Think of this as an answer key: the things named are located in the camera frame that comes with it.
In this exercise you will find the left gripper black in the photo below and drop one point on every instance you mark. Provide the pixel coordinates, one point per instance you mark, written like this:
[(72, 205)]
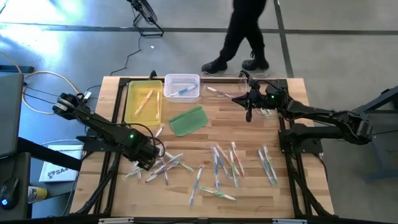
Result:
[(144, 154)]

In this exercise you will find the black clamp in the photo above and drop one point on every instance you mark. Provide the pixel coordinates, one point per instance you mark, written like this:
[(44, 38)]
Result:
[(244, 74), (152, 74)]

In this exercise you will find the yellow plastic tray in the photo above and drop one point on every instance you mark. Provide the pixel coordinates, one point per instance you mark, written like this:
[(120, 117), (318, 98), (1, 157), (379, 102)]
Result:
[(133, 93)]

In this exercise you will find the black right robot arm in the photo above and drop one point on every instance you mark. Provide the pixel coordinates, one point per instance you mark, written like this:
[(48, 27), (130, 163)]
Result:
[(326, 116)]

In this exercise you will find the dark olive desk pad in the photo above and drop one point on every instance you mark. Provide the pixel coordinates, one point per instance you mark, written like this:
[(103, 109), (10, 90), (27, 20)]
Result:
[(23, 168)]

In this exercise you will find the person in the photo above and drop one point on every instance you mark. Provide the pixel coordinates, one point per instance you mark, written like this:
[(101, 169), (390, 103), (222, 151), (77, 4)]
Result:
[(245, 31)]

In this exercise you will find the white perforated plastic basket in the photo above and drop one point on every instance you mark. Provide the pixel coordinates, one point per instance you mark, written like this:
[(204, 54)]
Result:
[(182, 79)]

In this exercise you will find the yellow white can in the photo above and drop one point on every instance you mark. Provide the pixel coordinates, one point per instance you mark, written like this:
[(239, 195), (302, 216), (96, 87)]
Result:
[(37, 194)]

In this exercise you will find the black floor fan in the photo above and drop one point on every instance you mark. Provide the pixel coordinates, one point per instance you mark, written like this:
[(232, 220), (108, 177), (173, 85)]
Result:
[(144, 11)]

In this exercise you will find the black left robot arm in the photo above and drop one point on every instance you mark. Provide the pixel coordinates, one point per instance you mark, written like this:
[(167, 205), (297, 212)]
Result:
[(102, 130)]

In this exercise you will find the white printed cardboard box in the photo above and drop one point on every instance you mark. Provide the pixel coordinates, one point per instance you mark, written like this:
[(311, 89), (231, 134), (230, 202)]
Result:
[(60, 165)]

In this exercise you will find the black computer mouse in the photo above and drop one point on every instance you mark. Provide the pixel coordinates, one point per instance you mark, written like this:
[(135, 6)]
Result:
[(7, 194)]

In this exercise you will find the black diagonal beam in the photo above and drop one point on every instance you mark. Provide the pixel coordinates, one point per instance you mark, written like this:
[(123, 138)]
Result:
[(49, 154)]

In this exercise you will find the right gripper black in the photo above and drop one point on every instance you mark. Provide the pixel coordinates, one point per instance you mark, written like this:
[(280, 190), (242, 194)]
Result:
[(264, 99)]

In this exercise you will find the clear plastic bin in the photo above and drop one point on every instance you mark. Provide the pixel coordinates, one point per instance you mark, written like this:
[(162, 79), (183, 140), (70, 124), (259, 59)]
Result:
[(255, 112), (214, 97)]

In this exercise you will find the blue metal table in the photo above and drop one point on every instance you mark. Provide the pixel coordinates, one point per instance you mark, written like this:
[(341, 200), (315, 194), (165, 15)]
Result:
[(388, 93)]

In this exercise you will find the green cloth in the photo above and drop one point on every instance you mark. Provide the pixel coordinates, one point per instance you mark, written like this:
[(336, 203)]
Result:
[(188, 123)]

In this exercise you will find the white adapter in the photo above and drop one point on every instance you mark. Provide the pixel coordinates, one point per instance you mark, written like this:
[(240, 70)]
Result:
[(88, 94)]

